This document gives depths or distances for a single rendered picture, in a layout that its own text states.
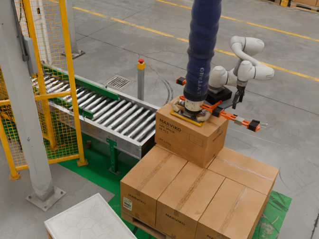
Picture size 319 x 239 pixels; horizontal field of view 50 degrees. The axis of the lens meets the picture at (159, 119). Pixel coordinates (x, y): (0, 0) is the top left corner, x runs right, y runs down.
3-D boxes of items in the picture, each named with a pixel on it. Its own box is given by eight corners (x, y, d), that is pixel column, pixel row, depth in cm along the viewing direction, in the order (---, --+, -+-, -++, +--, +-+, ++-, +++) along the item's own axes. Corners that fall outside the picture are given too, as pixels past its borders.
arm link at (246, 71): (237, 81, 279) (253, 82, 278) (240, 64, 269) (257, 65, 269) (235, 74, 287) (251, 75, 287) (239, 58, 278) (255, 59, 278)
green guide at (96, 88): (26, 63, 476) (24, 58, 470) (32, 60, 483) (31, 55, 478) (117, 100, 412) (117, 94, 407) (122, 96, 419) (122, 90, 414)
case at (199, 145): (154, 142, 356) (155, 111, 332) (176, 124, 382) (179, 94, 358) (202, 168, 328) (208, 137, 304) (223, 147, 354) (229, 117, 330)
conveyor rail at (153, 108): (32, 70, 491) (30, 59, 479) (35, 69, 494) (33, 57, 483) (170, 127, 399) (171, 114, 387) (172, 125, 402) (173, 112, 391)
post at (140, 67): (136, 129, 458) (136, 63, 398) (139, 126, 463) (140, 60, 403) (140, 131, 456) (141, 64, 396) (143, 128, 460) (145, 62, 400)
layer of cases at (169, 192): (120, 208, 335) (119, 180, 311) (171, 152, 404) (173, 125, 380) (234, 272, 287) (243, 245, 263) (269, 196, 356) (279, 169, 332)
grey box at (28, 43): (17, 68, 282) (9, 33, 264) (22, 65, 286) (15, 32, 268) (34, 75, 274) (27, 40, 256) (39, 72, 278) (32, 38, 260)
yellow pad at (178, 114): (170, 113, 328) (170, 109, 325) (175, 108, 335) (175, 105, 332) (200, 127, 314) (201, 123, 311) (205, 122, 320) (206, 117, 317)
